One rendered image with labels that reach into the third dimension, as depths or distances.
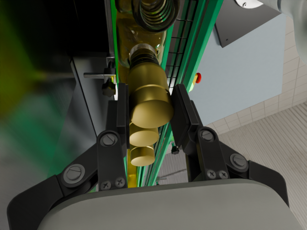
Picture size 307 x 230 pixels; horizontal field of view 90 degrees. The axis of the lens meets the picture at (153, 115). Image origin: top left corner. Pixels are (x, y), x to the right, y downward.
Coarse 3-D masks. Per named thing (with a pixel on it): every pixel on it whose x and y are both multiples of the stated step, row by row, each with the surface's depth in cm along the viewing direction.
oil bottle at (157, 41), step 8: (120, 16) 16; (120, 24) 16; (128, 24) 15; (136, 24) 15; (120, 32) 16; (128, 32) 15; (136, 32) 15; (144, 32) 15; (120, 40) 16; (128, 40) 15; (136, 40) 15; (144, 40) 16; (152, 40) 16; (160, 40) 16; (120, 48) 16; (128, 48) 16; (160, 48) 16; (120, 56) 17; (128, 56) 16; (160, 56) 17; (120, 64) 19; (128, 64) 17; (160, 64) 18
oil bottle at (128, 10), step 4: (116, 0) 14; (120, 0) 13; (124, 0) 13; (128, 0) 13; (144, 0) 15; (148, 0) 15; (152, 0) 15; (116, 4) 14; (120, 4) 13; (124, 4) 13; (128, 4) 13; (116, 8) 15; (120, 8) 14; (124, 8) 14; (128, 8) 13; (120, 12) 15; (124, 12) 14; (128, 12) 14; (128, 16) 14; (132, 16) 14
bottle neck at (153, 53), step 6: (132, 48) 16; (138, 48) 15; (144, 48) 15; (150, 48) 15; (132, 54) 15; (138, 54) 14; (144, 54) 14; (150, 54) 14; (156, 54) 16; (132, 60) 14; (138, 60) 14; (144, 60) 14; (150, 60) 14; (156, 60) 14; (132, 66) 14
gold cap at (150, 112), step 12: (132, 72) 13; (144, 72) 12; (156, 72) 12; (132, 84) 12; (144, 84) 11; (156, 84) 11; (132, 96) 11; (144, 96) 10; (156, 96) 10; (168, 96) 11; (132, 108) 10; (144, 108) 11; (156, 108) 11; (168, 108) 11; (132, 120) 11; (144, 120) 12; (156, 120) 12; (168, 120) 12
